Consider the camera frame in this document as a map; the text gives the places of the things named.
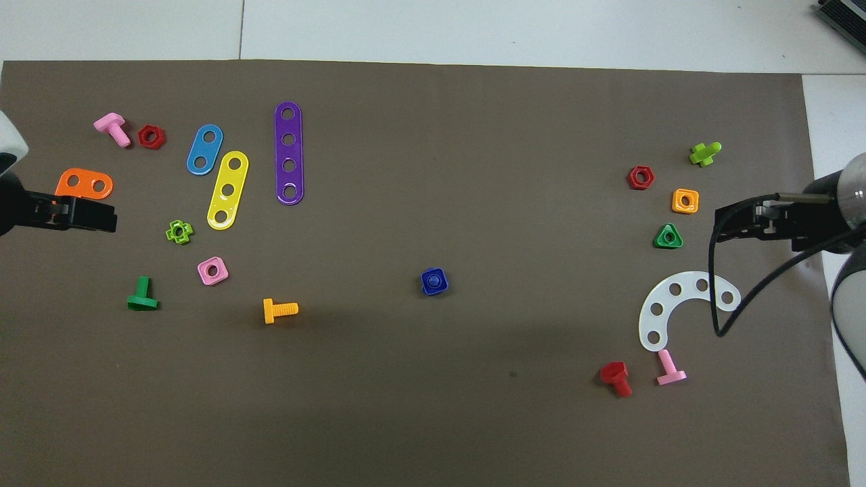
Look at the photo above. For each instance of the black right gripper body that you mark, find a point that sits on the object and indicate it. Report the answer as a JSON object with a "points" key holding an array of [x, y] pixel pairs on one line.
{"points": [[808, 220]]}

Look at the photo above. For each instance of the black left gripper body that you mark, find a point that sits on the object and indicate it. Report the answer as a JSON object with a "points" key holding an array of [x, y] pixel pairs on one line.
{"points": [[24, 206]]}

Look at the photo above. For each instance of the blue square nut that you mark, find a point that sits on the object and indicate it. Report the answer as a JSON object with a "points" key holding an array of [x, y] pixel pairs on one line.
{"points": [[425, 287]]}

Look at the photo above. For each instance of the orange L-shaped plate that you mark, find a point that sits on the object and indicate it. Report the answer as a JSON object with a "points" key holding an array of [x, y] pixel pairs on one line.
{"points": [[86, 183]]}

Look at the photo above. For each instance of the orange square nut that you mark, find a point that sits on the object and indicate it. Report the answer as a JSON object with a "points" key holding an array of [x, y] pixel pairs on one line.
{"points": [[685, 201]]}

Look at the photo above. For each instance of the lime cross-head bolt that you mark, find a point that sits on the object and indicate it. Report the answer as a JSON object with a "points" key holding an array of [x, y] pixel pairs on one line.
{"points": [[704, 153]]}

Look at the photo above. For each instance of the green triangular nut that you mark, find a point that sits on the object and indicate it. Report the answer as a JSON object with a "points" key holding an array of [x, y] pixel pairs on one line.
{"points": [[668, 237]]}

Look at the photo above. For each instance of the green cross-shaped nut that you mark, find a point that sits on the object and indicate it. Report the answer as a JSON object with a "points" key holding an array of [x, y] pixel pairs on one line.
{"points": [[179, 231]]}

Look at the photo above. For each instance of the pink plastic bolt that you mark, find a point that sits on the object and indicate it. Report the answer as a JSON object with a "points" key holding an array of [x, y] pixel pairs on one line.
{"points": [[112, 126], [670, 370]]}

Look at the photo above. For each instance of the green plastic bolt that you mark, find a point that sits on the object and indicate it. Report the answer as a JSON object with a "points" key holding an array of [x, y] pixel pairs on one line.
{"points": [[142, 297]]}

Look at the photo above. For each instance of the red hexagonal nut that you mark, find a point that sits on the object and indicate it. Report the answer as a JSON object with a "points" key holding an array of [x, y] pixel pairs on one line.
{"points": [[151, 136], [641, 178]]}

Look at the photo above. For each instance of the white curved perforated plate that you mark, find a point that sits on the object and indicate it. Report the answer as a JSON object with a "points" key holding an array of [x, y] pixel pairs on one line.
{"points": [[666, 297]]}

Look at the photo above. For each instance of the pink square nut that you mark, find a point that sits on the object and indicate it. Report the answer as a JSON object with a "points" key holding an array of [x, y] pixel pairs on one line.
{"points": [[212, 271]]}

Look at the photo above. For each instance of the blue two-hole plate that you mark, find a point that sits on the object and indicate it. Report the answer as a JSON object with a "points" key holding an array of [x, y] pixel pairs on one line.
{"points": [[204, 149]]}

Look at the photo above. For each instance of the yellow three-hole plate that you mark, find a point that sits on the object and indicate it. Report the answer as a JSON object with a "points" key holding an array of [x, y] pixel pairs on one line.
{"points": [[228, 190]]}

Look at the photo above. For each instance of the red plastic bolt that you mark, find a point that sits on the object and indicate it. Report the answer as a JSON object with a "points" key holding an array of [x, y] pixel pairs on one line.
{"points": [[617, 378]]}

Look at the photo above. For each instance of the orange plastic bolt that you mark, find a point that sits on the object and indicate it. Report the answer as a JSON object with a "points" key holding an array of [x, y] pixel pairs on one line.
{"points": [[279, 310]]}

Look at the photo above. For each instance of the purple four-hole plate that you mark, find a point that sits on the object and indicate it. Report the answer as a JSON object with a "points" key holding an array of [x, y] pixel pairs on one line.
{"points": [[289, 152]]}

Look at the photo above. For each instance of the dark grey ribbed device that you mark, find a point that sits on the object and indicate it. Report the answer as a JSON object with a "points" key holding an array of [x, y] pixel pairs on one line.
{"points": [[844, 15]]}

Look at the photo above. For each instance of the brown table mat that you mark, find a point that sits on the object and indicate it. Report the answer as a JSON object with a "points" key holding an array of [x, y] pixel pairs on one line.
{"points": [[433, 169]]}

